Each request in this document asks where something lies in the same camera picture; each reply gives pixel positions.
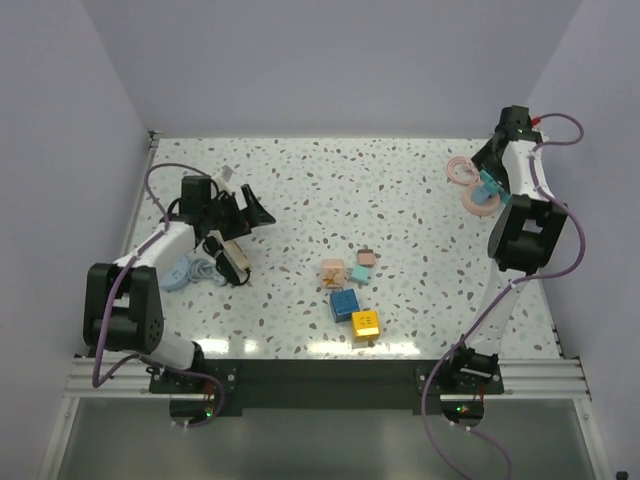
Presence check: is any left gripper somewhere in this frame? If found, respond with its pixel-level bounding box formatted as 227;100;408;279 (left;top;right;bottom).
203;184;273;241

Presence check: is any pink cord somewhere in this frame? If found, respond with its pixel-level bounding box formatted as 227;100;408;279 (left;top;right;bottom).
446;155;479;185

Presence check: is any pink round socket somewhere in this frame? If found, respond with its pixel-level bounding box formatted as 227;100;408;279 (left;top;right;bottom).
461;183;501;217

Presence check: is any black power cord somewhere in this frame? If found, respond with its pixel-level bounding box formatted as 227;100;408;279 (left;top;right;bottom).
202;234;254;287

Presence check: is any light blue cord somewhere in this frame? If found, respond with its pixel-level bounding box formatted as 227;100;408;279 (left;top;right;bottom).
187;257;229;287

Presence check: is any pink cube plug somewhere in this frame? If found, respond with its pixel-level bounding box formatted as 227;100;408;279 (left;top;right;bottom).
320;258;346;289

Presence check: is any pink small plug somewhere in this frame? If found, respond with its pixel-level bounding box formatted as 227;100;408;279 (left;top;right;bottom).
357;249;376;268

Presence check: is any teal small plug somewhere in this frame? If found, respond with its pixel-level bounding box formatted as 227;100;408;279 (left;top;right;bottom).
349;265;372;285

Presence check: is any blue cube plug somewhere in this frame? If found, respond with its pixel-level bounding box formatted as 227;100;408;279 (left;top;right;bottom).
329;289;360;323

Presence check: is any yellow cube socket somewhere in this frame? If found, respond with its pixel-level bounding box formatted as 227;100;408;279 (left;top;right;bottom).
351;310;381;343

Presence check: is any blue small plug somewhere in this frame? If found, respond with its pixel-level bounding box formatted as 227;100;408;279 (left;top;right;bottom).
470;185;492;205

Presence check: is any teal triangular socket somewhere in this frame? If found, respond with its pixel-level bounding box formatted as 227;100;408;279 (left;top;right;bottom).
499;190;511;205

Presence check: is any light blue round socket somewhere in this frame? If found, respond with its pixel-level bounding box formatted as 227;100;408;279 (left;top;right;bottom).
159;256;190;292

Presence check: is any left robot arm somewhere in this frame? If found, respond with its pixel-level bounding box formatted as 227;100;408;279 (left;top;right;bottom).
83;175;275;392

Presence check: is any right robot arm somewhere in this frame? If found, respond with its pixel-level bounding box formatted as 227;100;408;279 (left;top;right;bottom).
438;105;567;394

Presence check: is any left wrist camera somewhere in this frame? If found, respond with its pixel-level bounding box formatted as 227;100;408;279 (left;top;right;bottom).
216;165;234;190

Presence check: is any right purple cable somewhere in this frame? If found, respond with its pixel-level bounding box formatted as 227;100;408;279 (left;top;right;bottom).
419;112;587;480

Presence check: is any purple cable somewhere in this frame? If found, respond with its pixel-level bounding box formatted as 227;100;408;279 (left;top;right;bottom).
91;163;224;430
419;112;587;480

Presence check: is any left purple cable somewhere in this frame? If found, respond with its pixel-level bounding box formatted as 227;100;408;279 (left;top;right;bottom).
91;163;224;430

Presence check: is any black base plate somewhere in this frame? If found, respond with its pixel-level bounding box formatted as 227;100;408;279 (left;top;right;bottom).
146;359;505;418

